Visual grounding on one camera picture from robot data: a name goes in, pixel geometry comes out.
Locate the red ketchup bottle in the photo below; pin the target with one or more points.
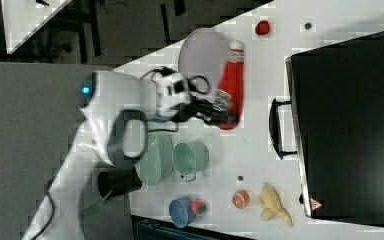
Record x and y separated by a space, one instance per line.
230 93

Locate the lilac round plate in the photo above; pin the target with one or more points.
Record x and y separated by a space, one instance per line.
204 52

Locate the peeled banana toy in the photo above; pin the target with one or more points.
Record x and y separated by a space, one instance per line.
271 206

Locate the green mug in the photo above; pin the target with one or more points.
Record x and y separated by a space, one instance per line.
189 158

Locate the strawberry toy near plate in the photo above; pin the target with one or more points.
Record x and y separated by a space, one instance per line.
262 28

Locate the black toaster oven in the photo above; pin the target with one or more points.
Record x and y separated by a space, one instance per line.
337 104

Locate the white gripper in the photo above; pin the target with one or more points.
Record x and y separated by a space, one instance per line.
173 94

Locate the white side table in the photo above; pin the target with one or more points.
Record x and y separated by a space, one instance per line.
23 18

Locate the blue cup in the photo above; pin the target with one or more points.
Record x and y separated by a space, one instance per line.
181 212

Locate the strawberry toy near cup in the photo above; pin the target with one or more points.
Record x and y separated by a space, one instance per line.
198 207

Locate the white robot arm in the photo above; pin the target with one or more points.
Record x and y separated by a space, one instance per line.
117 109

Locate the black cylinder lower left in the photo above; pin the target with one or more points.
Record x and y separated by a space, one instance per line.
118 182

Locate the orange slice toy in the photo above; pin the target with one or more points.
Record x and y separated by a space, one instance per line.
240 199

